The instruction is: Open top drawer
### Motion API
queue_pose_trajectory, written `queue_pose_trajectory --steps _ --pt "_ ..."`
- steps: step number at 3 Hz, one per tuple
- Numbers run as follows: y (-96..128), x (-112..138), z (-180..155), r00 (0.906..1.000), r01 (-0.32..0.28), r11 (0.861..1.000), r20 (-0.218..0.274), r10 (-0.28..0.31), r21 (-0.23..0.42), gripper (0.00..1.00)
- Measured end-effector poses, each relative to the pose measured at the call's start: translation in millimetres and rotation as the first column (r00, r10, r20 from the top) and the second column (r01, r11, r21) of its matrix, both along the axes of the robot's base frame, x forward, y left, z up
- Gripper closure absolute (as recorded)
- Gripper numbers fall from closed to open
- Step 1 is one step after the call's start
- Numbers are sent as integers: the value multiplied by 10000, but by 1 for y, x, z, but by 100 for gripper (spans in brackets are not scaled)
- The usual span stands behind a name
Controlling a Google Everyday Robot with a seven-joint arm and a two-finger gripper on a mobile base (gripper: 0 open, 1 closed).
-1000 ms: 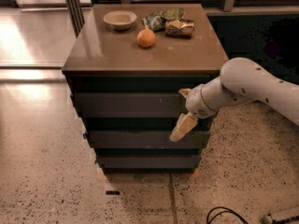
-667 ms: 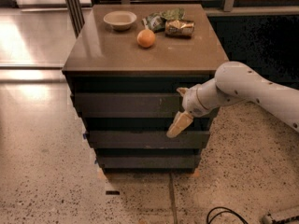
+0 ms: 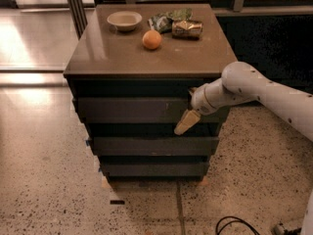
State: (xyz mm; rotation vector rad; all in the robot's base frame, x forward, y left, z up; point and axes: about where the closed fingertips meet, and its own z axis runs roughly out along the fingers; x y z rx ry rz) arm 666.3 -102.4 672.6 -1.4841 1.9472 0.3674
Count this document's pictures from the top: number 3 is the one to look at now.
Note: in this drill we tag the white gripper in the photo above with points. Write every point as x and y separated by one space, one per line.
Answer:
200 102

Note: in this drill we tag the beige ceramic bowl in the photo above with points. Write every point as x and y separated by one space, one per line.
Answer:
124 20

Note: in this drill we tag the dark brown drawer cabinet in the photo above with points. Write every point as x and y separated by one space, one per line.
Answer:
110 64

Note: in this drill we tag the drawer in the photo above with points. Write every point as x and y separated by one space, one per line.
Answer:
130 110
155 170
167 146

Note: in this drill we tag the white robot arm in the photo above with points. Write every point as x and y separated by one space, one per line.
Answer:
261 174

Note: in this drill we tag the green chip bag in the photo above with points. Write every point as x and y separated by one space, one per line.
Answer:
162 22

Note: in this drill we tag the crushed metallic can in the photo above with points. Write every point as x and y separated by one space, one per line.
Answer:
187 29

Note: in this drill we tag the grey power strip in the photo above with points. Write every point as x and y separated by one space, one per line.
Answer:
289 228

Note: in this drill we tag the orange fruit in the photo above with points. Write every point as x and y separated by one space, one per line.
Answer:
151 39

